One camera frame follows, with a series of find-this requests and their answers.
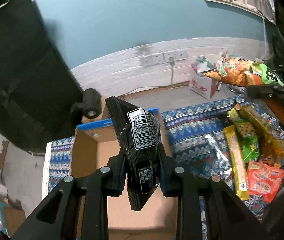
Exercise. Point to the red cracker bag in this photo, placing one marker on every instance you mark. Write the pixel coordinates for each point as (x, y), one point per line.
(264, 180)

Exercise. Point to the orange white-lettered snack bag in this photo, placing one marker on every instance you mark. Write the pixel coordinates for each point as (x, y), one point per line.
(267, 154)

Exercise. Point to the red white paper bag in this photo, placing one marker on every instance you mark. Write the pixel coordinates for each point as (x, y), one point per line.
(199, 83)

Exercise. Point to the black barcode snack pack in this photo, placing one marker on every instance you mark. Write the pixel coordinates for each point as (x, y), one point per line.
(138, 133)

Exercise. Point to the open cardboard box blue rim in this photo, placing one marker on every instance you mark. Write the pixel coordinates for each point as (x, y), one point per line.
(93, 145)

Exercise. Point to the yellow cracker sleeve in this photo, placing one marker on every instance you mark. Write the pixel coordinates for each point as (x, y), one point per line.
(238, 166)

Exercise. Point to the silver foil snack pack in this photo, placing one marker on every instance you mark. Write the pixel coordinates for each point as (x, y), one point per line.
(221, 164)

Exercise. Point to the white wall socket row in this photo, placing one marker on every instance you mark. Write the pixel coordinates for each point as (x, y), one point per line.
(163, 57)

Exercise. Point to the black fabric backdrop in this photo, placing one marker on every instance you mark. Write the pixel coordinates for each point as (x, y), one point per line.
(37, 91)

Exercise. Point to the blue patterned tablecloth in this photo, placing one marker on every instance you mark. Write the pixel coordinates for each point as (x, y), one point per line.
(196, 172)

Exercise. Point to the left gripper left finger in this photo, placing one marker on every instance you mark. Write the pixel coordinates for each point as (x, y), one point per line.
(116, 181)

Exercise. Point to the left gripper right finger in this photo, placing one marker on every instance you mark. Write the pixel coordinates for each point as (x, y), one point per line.
(167, 177)

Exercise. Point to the small wooden block stand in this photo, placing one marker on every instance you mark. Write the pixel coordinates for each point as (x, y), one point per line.
(95, 111)

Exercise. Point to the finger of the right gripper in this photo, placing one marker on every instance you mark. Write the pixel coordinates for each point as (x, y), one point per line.
(265, 91)

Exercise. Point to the green peanut snack bag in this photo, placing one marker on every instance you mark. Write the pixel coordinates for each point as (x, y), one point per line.
(247, 136)

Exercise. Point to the cardboard pile on floor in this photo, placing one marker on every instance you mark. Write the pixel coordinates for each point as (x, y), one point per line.
(10, 218)

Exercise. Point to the long gold biscuit pack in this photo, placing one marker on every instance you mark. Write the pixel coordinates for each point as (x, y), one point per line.
(264, 129)

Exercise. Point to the orange green chip bag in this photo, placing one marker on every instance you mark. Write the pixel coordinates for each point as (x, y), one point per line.
(243, 73)

